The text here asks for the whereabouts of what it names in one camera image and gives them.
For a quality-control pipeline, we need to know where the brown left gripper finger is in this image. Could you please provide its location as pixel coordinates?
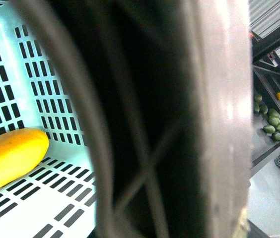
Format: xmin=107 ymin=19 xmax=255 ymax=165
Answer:
xmin=12 ymin=0 xmax=253 ymax=238

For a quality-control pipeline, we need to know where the light blue plastic basket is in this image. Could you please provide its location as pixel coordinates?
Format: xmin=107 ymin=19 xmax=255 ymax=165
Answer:
xmin=0 ymin=0 xmax=96 ymax=238

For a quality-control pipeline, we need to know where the yellow mango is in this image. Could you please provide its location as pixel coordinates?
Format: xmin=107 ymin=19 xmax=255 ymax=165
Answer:
xmin=0 ymin=128 xmax=49 ymax=188

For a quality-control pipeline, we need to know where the green avocado pile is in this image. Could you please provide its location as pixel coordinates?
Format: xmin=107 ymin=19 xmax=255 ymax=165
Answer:
xmin=253 ymin=94 xmax=280 ymax=142

